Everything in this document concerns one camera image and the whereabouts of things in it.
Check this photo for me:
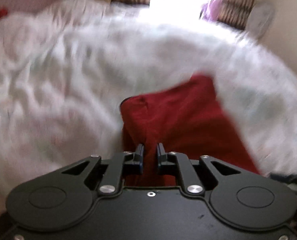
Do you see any white floral bed blanket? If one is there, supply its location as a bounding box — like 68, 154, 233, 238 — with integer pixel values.
0, 0, 297, 214

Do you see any purple hanging cloth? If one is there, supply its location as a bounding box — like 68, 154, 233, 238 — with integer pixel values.
200, 0, 223, 22

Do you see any dark red garment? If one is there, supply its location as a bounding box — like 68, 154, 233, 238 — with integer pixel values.
120, 75, 259, 187

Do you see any striped brown right curtain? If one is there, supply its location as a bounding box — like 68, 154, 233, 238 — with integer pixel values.
217, 0, 255, 30

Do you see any white patterned pillow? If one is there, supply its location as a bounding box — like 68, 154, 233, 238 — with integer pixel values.
245, 1, 275, 39

